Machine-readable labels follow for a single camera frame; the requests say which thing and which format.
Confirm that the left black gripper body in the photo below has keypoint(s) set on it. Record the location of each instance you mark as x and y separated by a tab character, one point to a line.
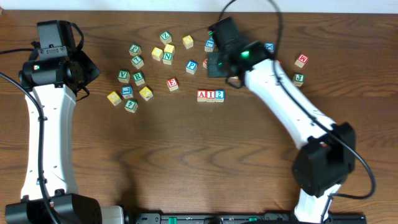
86	69

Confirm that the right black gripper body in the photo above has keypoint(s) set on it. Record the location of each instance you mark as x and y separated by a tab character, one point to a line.
216	67

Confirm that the red I block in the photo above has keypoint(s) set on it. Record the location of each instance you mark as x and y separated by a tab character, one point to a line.
210	96

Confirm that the blue 2 block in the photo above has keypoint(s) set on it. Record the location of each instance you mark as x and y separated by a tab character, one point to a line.
219	95

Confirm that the red A block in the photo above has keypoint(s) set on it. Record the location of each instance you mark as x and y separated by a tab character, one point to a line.
201	96

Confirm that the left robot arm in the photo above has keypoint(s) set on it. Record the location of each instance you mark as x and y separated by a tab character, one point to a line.
50	193

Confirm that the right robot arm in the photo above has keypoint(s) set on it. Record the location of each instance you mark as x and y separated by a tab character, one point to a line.
326	149

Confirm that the blue P block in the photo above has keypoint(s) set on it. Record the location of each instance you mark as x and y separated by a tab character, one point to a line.
191	67

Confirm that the yellow block top centre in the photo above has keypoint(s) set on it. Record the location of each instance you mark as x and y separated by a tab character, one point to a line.
188	42

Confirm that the yellow block far left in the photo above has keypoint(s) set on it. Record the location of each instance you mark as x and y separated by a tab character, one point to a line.
114	98

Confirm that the green V block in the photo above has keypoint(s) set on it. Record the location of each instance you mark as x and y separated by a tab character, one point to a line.
124	76

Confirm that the red E block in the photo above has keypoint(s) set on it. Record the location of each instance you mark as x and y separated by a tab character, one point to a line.
172	84

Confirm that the blue L block lower left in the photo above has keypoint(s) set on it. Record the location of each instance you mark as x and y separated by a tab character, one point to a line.
127	92

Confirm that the green N block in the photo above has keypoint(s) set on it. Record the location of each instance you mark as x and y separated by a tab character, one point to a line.
167	58

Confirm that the blue X block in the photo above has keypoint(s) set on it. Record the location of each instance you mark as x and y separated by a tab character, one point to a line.
270	47

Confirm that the yellow block above N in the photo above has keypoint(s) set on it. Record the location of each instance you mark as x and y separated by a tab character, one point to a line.
169	48

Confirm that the green 7 block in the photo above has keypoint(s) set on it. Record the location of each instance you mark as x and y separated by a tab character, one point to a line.
137	62

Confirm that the green R block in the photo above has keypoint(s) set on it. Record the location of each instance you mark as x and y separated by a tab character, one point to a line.
138	78

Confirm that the green Z block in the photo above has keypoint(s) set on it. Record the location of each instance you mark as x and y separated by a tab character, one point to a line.
165	37

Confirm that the green 4 block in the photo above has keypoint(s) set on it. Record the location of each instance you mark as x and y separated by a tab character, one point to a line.
131	106

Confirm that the yellow block left of N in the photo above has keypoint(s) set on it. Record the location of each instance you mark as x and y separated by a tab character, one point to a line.
157	54

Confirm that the yellow block lower middle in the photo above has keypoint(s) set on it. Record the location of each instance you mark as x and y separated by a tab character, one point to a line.
146	93

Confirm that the green J block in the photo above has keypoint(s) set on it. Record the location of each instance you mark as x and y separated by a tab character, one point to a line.
298	79

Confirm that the red M block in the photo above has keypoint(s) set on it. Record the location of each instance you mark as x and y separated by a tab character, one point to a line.
301	60

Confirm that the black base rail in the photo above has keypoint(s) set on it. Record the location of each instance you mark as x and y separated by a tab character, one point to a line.
156	218

